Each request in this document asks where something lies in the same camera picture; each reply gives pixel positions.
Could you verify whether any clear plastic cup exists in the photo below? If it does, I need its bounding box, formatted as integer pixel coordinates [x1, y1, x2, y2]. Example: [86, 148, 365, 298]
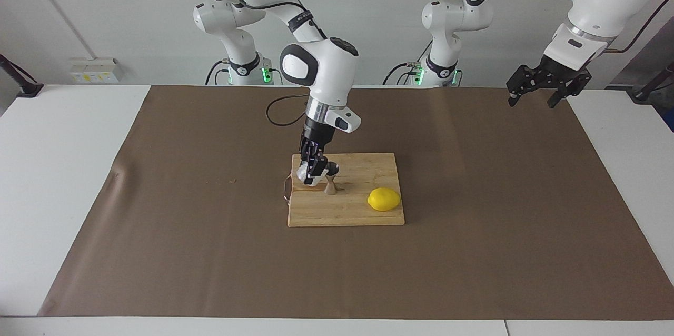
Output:
[295, 163, 323, 187]

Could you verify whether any steel jigger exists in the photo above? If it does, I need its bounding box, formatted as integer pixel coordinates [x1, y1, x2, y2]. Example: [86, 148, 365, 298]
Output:
[324, 162, 341, 196]

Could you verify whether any wooden cutting board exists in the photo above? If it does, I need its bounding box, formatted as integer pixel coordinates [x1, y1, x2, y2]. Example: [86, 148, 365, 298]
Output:
[283, 153, 406, 228]

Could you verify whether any yellow lemon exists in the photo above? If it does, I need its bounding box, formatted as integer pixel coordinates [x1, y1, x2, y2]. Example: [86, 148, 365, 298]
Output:
[367, 187, 402, 212]

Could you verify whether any black clamp stand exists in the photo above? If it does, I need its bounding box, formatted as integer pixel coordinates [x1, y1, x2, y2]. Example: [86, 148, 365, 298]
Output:
[629, 60, 674, 105]
[0, 54, 44, 98]

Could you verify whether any brown paper table mat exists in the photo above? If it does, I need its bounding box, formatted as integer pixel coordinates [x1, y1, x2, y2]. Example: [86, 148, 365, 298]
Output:
[38, 86, 674, 321]

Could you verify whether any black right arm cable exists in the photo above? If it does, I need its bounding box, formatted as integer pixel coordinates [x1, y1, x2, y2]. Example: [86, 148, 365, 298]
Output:
[266, 93, 311, 127]

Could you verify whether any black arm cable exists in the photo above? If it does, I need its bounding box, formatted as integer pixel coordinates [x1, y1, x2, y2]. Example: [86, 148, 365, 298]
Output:
[266, 93, 311, 127]
[450, 0, 674, 55]

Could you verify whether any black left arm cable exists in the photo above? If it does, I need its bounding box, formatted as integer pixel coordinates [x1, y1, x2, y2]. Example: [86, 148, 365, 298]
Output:
[450, 0, 674, 55]

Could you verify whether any black left base cable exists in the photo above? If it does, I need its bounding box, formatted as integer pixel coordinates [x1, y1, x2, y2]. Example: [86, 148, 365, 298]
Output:
[383, 41, 433, 85]

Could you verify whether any black base cable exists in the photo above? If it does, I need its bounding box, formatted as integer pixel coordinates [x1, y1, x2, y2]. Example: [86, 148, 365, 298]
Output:
[383, 41, 433, 85]
[205, 60, 231, 85]

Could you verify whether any black right base cable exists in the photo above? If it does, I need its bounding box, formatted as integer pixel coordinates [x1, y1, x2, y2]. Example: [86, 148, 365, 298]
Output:
[205, 60, 231, 85]

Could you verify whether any white wall socket strip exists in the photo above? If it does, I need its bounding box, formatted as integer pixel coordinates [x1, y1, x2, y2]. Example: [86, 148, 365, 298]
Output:
[68, 58, 121, 85]

